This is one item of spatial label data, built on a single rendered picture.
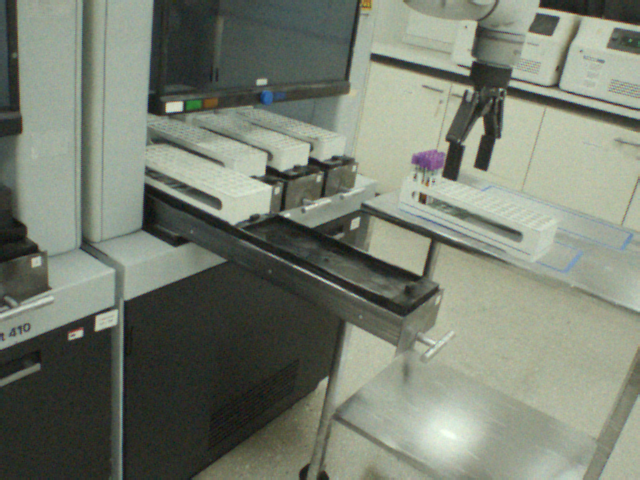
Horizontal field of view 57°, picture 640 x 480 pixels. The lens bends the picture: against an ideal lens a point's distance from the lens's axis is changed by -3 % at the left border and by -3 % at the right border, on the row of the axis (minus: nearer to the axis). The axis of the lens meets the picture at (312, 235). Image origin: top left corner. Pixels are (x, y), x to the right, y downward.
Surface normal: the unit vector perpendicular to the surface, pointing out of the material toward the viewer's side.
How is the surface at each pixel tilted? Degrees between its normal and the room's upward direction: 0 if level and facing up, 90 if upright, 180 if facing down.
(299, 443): 0
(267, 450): 0
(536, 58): 90
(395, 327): 90
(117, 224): 90
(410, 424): 0
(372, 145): 90
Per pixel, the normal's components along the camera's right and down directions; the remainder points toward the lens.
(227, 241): -0.59, 0.24
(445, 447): 0.15, -0.91
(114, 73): 0.79, 0.35
